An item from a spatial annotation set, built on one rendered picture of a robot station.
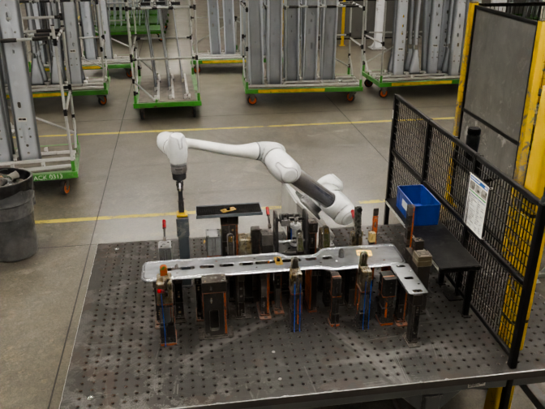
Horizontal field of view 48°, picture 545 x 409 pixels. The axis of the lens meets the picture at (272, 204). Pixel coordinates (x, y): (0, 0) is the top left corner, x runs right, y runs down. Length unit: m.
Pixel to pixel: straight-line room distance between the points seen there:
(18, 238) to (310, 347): 3.17
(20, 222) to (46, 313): 0.98
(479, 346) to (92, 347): 1.93
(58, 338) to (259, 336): 1.83
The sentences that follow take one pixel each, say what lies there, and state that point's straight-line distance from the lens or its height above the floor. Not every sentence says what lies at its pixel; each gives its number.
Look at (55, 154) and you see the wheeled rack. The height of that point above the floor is 0.28.
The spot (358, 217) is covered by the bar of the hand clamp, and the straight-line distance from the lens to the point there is 3.39.
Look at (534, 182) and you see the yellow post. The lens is 2.89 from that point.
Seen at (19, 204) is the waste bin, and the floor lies 0.54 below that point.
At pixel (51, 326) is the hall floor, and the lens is 4.74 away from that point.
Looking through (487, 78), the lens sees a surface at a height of 1.43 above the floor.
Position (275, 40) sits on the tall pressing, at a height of 0.98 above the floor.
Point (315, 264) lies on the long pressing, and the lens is 3.22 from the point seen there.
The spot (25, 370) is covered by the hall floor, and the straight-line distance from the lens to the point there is 4.38.
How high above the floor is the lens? 2.60
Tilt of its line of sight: 24 degrees down
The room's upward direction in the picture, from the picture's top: straight up
